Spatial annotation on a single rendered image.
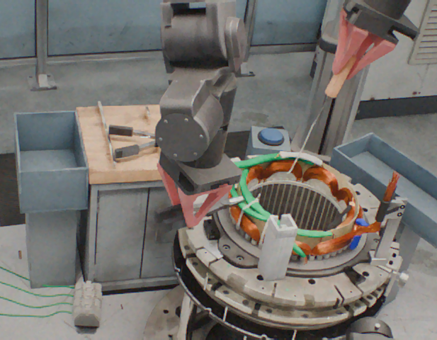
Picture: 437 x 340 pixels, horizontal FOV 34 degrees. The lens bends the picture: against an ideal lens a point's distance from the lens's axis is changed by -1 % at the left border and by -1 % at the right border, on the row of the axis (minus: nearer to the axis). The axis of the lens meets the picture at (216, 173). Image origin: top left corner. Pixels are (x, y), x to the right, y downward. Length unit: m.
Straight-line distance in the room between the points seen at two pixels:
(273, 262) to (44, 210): 0.42
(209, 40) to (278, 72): 3.02
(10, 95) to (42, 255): 2.12
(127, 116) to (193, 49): 0.52
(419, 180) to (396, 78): 2.19
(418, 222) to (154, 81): 2.45
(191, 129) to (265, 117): 2.65
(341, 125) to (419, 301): 0.38
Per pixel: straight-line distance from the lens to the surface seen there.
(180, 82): 0.76
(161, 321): 1.28
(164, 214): 0.91
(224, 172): 0.84
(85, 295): 1.29
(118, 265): 1.30
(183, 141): 0.74
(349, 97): 1.45
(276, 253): 0.92
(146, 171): 1.15
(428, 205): 1.30
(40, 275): 1.33
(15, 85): 3.43
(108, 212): 1.21
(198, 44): 0.76
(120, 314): 1.31
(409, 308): 1.46
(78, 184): 1.16
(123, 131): 1.19
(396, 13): 0.91
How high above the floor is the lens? 1.76
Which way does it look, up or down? 37 degrees down
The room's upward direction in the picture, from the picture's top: 10 degrees clockwise
